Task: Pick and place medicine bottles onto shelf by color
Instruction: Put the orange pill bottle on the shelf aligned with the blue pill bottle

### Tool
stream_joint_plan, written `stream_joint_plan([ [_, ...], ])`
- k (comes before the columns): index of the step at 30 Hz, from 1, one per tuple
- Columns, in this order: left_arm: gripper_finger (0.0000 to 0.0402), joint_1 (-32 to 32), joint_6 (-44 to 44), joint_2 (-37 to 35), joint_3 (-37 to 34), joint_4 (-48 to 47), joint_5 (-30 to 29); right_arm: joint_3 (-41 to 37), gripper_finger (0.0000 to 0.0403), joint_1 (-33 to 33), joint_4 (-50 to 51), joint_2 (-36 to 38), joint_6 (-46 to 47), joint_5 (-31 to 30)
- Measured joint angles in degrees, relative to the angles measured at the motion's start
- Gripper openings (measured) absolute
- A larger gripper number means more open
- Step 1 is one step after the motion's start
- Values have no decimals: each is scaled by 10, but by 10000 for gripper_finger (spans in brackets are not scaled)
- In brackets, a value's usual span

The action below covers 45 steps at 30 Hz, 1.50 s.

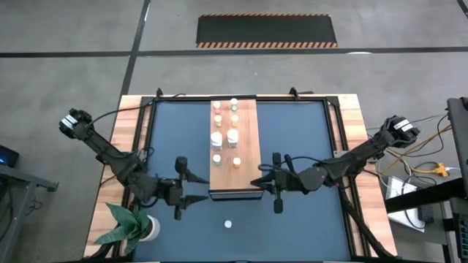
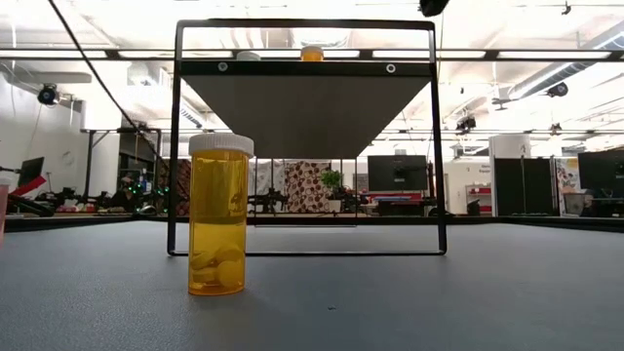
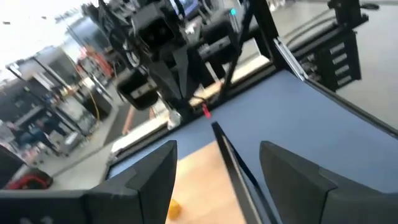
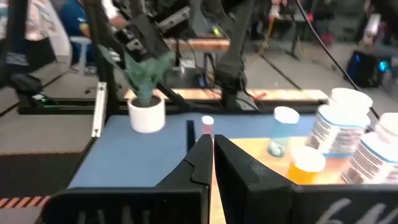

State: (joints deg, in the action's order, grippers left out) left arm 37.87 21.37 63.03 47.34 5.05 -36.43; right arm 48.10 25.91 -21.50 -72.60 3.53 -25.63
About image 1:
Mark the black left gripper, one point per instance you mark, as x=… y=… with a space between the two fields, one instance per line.
x=170 y=191

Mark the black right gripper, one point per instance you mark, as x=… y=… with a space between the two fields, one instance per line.
x=289 y=180

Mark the orange pill bottle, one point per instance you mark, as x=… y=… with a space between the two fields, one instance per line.
x=234 y=118
x=237 y=160

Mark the amber pill bottle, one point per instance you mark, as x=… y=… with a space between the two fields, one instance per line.
x=228 y=224

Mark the pale yellow pill bottle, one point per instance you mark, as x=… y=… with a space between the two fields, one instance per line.
x=218 y=118

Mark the green pill bottle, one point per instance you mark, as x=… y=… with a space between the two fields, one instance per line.
x=234 y=101

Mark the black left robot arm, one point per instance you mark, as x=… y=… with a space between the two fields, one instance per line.
x=106 y=153

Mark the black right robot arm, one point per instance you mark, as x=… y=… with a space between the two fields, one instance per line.
x=358 y=155

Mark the snake plant white pot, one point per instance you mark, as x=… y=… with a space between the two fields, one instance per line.
x=126 y=226

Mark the black floor mat orange stripes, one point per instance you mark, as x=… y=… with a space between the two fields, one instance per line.
x=267 y=29

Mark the black side desk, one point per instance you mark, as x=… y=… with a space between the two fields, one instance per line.
x=424 y=195

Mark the grey side table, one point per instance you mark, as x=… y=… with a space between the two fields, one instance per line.
x=22 y=182

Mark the yellow power splitter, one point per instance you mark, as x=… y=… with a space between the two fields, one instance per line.
x=440 y=170

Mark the black device blue light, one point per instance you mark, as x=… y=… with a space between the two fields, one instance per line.
x=7 y=157

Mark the grey equipment case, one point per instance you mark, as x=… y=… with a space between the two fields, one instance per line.
x=459 y=139

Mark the wooden shelf black frame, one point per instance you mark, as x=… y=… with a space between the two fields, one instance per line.
x=248 y=175

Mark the silver mounting bracket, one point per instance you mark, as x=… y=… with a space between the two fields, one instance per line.
x=338 y=154

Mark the black table frame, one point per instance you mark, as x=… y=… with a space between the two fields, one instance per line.
x=183 y=98

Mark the black frame clamp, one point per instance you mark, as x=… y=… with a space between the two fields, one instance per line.
x=159 y=93
x=294 y=93

